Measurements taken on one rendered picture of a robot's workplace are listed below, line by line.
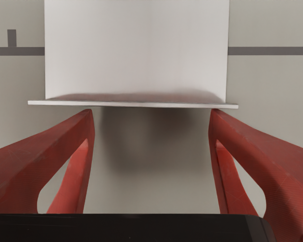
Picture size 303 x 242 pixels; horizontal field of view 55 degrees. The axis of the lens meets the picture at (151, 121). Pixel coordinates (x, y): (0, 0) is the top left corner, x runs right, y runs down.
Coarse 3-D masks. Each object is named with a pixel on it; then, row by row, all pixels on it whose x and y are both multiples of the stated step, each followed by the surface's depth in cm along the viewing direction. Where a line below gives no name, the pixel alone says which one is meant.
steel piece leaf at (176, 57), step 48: (48, 0) 13; (96, 0) 13; (144, 0) 13; (192, 0) 13; (48, 48) 13; (96, 48) 14; (144, 48) 14; (192, 48) 14; (48, 96) 14; (96, 96) 14; (144, 96) 14; (192, 96) 14
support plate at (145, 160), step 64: (0, 0) 13; (256, 0) 14; (0, 64) 14; (256, 64) 14; (0, 128) 14; (128, 128) 14; (192, 128) 14; (256, 128) 14; (128, 192) 14; (192, 192) 14; (256, 192) 14
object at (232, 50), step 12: (0, 48) 14; (12, 48) 14; (24, 48) 14; (36, 48) 14; (228, 48) 14; (240, 48) 14; (252, 48) 14; (264, 48) 14; (276, 48) 14; (288, 48) 14; (300, 48) 14
